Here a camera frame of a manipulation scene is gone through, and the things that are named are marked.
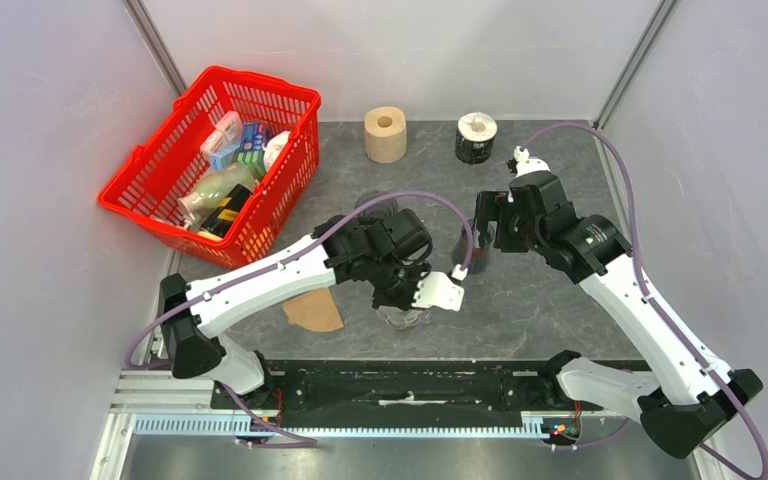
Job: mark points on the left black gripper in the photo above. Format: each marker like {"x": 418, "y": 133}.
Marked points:
{"x": 420, "y": 273}

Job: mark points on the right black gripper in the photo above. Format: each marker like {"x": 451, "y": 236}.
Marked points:
{"x": 491, "y": 205}

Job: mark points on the clear glass dripper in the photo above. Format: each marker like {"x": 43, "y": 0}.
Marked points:
{"x": 385, "y": 312}

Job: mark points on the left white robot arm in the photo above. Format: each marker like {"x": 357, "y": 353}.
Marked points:
{"x": 197, "y": 314}

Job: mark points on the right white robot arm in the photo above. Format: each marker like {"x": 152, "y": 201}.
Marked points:
{"x": 680, "y": 403}

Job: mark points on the brown paper coffee filter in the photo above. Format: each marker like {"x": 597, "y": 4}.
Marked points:
{"x": 315, "y": 311}

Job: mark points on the dark glass carafe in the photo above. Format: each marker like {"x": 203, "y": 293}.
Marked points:
{"x": 480, "y": 253}

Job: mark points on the small glass server cup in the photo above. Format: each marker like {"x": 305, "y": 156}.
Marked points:
{"x": 403, "y": 324}

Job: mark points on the black wrapped paper roll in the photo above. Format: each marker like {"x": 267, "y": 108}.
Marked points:
{"x": 475, "y": 137}

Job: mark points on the beige paper roll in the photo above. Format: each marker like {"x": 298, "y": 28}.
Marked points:
{"x": 385, "y": 134}

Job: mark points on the white bottle in basket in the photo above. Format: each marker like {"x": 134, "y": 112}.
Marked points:
{"x": 274, "y": 148}

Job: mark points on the black yellow package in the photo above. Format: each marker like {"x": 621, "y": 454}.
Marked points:
{"x": 220, "y": 220}

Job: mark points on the blue snack box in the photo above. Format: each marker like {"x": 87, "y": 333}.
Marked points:
{"x": 254, "y": 138}

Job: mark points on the pale green liquid bottle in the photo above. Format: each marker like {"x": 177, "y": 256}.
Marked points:
{"x": 210, "y": 190}

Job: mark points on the pink white packet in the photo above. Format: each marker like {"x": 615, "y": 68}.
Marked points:
{"x": 227, "y": 131}

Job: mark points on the red plastic shopping basket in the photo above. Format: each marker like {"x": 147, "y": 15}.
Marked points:
{"x": 147, "y": 187}

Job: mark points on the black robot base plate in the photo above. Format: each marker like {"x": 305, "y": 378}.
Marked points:
{"x": 397, "y": 391}

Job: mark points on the aluminium slotted rail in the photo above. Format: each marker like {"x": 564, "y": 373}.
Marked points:
{"x": 160, "y": 405}

